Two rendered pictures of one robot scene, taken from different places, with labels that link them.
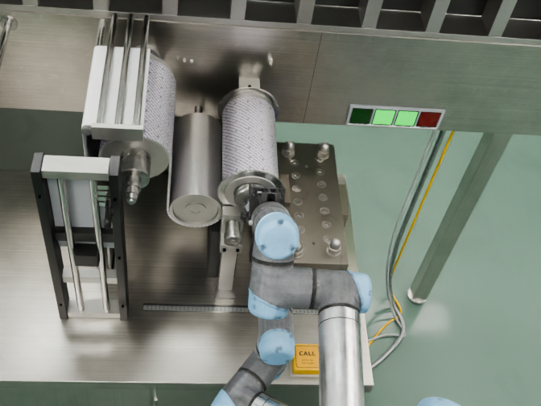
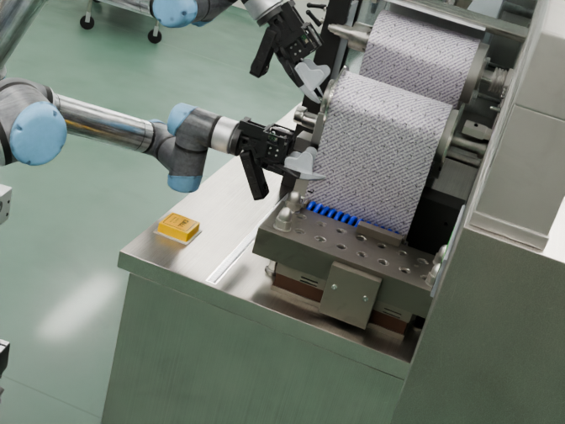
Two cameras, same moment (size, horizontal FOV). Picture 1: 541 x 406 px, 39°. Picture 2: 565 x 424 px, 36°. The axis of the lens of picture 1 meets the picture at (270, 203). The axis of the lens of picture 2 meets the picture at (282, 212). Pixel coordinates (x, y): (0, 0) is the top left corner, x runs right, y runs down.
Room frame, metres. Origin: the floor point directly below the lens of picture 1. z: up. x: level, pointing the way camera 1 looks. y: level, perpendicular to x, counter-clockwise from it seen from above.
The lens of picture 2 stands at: (1.70, -1.63, 1.79)
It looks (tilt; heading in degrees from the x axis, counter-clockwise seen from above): 25 degrees down; 112
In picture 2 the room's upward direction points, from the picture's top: 15 degrees clockwise
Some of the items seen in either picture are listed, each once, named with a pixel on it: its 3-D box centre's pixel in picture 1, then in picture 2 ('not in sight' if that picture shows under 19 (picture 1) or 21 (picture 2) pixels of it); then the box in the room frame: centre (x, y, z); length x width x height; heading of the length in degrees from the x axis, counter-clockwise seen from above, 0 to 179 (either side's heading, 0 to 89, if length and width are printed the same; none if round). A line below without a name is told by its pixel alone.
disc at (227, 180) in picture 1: (250, 192); (335, 98); (1.07, 0.05, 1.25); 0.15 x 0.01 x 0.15; 100
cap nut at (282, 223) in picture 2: (335, 245); (284, 217); (1.11, -0.17, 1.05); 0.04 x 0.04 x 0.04
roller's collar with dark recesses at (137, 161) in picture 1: (134, 168); (364, 38); (1.00, 0.29, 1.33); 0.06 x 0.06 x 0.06; 10
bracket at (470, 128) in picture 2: (249, 86); (477, 129); (1.37, 0.10, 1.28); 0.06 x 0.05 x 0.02; 10
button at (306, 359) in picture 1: (307, 358); (178, 226); (0.87, -0.15, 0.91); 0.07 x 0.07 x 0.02; 10
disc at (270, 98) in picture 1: (248, 109); (451, 137); (1.32, 0.09, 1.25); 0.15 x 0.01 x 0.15; 100
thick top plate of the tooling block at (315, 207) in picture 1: (308, 206); (357, 258); (1.26, -0.10, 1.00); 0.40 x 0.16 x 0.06; 10
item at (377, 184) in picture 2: not in sight; (365, 183); (1.20, 0.01, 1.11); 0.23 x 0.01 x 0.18; 10
